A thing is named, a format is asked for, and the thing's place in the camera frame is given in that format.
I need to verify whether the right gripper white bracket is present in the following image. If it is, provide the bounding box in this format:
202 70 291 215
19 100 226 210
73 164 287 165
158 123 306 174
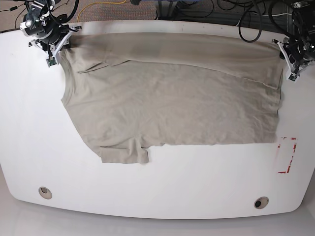
28 26 81 65

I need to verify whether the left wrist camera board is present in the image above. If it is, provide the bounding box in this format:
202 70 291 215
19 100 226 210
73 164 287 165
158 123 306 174
287 73 298 83

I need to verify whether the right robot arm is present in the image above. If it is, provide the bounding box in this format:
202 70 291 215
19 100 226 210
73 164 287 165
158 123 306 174
20 0 82 67

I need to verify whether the beige t-shirt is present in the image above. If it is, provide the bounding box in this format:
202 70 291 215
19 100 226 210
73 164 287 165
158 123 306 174
61 33 284 164

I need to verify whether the table cable grommet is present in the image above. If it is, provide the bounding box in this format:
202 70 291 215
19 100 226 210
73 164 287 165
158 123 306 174
38 187 52 200
254 196 269 209

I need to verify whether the right table cable grommet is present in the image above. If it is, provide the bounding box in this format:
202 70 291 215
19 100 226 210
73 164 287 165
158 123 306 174
254 196 269 209

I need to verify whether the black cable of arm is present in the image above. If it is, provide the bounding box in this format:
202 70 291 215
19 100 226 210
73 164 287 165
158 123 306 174
218 0 296 44
49 0 81 31

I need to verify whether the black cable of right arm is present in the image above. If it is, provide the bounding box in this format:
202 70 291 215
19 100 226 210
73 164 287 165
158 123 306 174
49 0 81 31

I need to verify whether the left table cable grommet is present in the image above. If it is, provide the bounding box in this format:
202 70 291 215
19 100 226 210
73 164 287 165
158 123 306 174
38 187 52 200

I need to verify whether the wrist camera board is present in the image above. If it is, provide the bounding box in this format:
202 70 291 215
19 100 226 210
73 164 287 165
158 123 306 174
46 57 57 67
287 73 298 83

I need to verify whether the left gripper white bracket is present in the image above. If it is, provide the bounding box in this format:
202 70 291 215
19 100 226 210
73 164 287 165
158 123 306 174
272 38 313 81

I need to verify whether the black tripod stand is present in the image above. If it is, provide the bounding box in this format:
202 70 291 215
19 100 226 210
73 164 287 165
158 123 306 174
23 0 36 23

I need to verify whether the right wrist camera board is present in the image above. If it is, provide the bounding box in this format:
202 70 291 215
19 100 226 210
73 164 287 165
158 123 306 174
46 57 57 67

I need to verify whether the red tape rectangle marking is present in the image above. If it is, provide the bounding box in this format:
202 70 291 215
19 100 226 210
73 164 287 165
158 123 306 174
275 137 298 174

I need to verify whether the yellow cable on floor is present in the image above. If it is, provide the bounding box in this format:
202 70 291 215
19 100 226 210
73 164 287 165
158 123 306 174
76 1 127 23

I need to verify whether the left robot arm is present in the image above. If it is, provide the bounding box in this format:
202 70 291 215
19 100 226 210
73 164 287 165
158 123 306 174
268 0 315 82

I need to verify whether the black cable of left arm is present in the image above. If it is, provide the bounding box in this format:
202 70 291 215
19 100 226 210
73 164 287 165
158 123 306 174
218 0 296 44

